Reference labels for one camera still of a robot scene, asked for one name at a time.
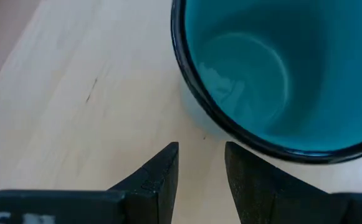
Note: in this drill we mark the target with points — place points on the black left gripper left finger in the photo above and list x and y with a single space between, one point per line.
146 199

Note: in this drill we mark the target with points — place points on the teal mug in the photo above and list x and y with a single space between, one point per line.
261 77

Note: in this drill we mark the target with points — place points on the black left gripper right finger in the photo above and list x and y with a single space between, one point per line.
261 196

